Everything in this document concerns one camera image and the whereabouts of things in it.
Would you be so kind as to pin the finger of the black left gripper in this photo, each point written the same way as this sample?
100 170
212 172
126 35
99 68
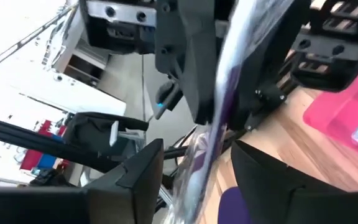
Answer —
275 43
191 46

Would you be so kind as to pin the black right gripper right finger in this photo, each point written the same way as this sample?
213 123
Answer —
291 202

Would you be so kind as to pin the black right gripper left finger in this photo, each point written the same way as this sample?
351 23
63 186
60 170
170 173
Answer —
57 205

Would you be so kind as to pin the purple toothbrush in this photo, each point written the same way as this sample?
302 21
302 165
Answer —
225 93

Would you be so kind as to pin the red storage bin shelf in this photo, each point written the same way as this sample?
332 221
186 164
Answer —
31 158

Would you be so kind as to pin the pink plastic bin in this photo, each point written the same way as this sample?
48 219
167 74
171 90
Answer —
346 109

